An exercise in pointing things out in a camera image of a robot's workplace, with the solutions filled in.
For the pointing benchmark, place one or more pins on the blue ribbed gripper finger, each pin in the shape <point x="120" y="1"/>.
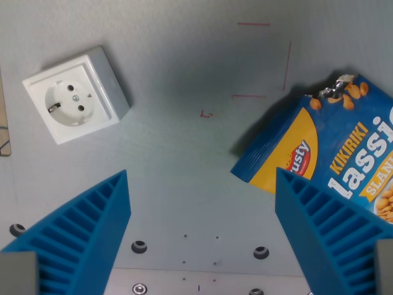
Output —
<point x="331" y="227"/>
<point x="78" y="233"/>

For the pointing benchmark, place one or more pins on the grey rubber grommet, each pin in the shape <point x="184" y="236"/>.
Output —
<point x="139" y="246"/>
<point x="17" y="229"/>
<point x="256" y="291"/>
<point x="261" y="252"/>

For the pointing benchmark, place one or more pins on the silver screw head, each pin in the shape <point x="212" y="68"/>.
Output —
<point x="139" y="289"/>

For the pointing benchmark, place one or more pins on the blue peanut snack bag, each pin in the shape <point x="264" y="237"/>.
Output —
<point x="334" y="138"/>

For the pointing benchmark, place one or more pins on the brown wooden board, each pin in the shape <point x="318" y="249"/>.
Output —
<point x="3" y="123"/>

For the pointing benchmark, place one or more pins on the white wall power socket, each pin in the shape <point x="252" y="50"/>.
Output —
<point x="76" y="96"/>

